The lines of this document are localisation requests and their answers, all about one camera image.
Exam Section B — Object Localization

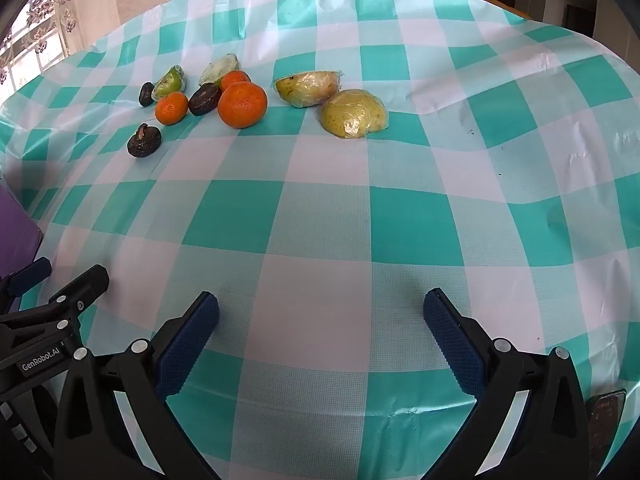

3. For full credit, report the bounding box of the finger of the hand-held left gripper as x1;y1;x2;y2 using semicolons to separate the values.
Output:
0;257;53;311
0;265;110;396

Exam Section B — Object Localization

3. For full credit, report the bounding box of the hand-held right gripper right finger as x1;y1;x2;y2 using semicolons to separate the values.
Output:
422;287;593;480

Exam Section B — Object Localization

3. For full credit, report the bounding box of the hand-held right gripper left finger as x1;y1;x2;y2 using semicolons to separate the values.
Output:
52;291;221;480

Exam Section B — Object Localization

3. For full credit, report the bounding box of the purple cardboard box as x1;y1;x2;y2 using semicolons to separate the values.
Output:
0;180;43;281

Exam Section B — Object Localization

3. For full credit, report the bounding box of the round yellow-green fruit half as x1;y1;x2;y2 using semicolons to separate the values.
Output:
319;89;390;140

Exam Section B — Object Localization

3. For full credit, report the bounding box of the teal white checked tablecloth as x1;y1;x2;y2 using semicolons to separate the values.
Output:
0;0;640;480

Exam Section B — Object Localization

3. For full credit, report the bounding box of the small orange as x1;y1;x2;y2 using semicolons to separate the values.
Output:
155;92;189;126
220;70;252;92

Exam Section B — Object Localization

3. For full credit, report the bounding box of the wrapped green fruit wedge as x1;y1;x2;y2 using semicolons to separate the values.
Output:
151;64;188;100

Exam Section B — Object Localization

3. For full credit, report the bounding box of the large orange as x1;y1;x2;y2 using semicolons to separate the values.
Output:
217;81;269;129

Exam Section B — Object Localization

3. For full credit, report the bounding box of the floral lace curtain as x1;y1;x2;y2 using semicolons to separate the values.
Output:
0;0;86;101

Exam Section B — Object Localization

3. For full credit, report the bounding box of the wrapped pale green fruit piece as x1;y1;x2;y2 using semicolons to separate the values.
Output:
199;54;241;87

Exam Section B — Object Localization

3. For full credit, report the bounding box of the wrapped long yellow-green fruit half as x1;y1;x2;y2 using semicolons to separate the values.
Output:
274;70;345;109

